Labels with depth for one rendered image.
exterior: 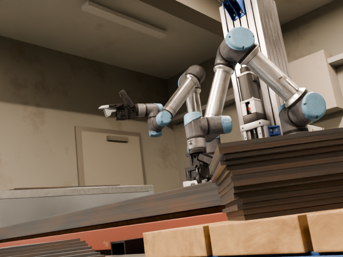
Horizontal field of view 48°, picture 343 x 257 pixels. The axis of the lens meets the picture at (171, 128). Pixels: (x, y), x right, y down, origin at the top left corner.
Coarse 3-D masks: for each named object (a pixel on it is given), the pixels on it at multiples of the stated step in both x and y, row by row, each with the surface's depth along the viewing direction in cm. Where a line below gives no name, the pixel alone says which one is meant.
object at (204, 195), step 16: (176, 192) 72; (192, 192) 69; (208, 192) 66; (96, 208) 91; (112, 208) 86; (128, 208) 82; (144, 208) 78; (160, 208) 75; (176, 208) 71; (192, 208) 68; (16, 224) 126; (32, 224) 117; (48, 224) 109; (64, 224) 102; (80, 224) 96; (96, 224) 92
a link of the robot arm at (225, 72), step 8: (216, 56) 179; (216, 64) 177; (224, 64) 175; (232, 64) 176; (216, 72) 177; (224, 72) 175; (232, 72) 178; (216, 80) 175; (224, 80) 174; (216, 88) 173; (224, 88) 173; (216, 96) 171; (224, 96) 173; (208, 104) 172; (216, 104) 170; (208, 112) 170; (216, 112) 169
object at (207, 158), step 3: (201, 153) 150; (201, 156) 149; (204, 156) 148; (207, 156) 148; (210, 156) 150; (198, 159) 150; (201, 159) 149; (204, 159) 148; (207, 159) 147; (210, 159) 146; (207, 162) 146; (210, 162) 145
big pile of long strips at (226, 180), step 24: (240, 144) 29; (264, 144) 29; (288, 144) 29; (312, 144) 29; (336, 144) 29; (216, 168) 34; (240, 168) 29; (264, 168) 29; (288, 168) 29; (312, 168) 29; (336, 168) 29; (240, 192) 29; (264, 192) 29; (288, 192) 29; (312, 192) 29; (336, 192) 29; (240, 216) 31; (264, 216) 29
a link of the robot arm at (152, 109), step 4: (144, 104) 219; (148, 104) 218; (152, 104) 219; (156, 104) 219; (160, 104) 221; (148, 108) 216; (152, 108) 217; (156, 108) 218; (160, 108) 218; (148, 112) 216; (152, 112) 216; (156, 112) 217; (144, 116) 218; (148, 116) 217
